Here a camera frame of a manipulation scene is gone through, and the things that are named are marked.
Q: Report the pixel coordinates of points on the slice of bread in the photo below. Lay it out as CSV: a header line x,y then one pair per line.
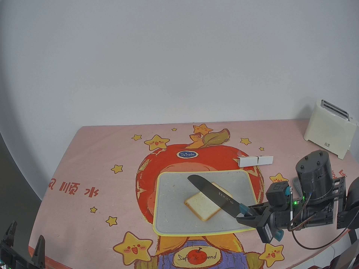
x,y
200,206

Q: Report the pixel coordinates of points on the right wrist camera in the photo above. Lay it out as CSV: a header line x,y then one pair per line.
x,y
276,193

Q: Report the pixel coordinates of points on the white knife rest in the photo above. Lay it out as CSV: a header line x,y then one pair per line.
x,y
252,160

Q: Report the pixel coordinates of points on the dark grey tray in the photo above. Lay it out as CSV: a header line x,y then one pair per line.
x,y
296,183

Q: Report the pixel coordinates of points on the cutting board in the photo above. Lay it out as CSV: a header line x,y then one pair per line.
x,y
174,203

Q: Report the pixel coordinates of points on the cream toaster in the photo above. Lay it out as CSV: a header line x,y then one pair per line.
x,y
326,130

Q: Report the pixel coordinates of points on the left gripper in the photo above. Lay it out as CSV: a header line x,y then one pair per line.
x,y
11,258

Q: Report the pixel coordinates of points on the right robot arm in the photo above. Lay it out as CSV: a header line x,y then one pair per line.
x,y
314,172

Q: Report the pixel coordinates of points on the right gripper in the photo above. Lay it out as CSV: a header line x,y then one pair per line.
x,y
276,220

